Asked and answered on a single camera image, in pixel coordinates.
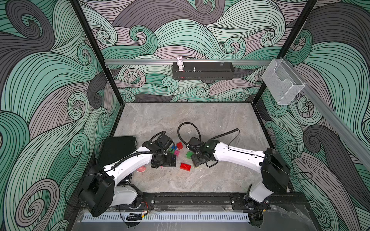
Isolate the long red lego brick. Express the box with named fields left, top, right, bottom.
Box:
left=180, top=163, right=191, bottom=172

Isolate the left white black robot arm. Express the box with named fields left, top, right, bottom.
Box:
left=79, top=131, right=174, bottom=217

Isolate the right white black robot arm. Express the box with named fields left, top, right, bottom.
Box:
left=186, top=137, right=290, bottom=210

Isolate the green lego brick right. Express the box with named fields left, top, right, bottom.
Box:
left=186, top=152, right=194, bottom=159

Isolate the small red lego brick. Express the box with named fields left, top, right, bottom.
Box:
left=176, top=142, right=183, bottom=150

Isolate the pink toy figure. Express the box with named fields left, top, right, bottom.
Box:
left=136, top=166, right=146, bottom=173

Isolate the black box on table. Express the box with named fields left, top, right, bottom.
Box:
left=97, top=136, right=136, bottom=167

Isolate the white pink bunny figurine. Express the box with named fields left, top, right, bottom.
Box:
left=176, top=56, right=185, bottom=72

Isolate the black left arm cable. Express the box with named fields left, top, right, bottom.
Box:
left=141, top=131, right=174, bottom=151

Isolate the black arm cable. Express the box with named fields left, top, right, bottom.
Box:
left=177, top=122, right=241, bottom=146
left=141, top=131, right=174, bottom=151

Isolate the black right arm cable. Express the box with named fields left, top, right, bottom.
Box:
left=177, top=122, right=241, bottom=146

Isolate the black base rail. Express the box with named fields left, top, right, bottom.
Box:
left=139, top=192, right=310, bottom=211

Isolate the white slotted cable duct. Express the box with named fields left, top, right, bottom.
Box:
left=82, top=212, right=250, bottom=223

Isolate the black wall shelf tray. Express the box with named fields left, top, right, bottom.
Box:
left=172, top=62, right=235, bottom=81

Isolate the aluminium rail back wall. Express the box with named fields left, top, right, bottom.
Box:
left=104, top=59, right=272, bottom=65

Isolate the aluminium rail wall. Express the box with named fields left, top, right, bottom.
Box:
left=286, top=61, right=370, bottom=169
left=104, top=59, right=272, bottom=65

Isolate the clear plastic wall bin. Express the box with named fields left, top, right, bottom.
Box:
left=262, top=58, right=304, bottom=105

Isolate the aluminium rail right wall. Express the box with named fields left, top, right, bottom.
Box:
left=286, top=61, right=370, bottom=169

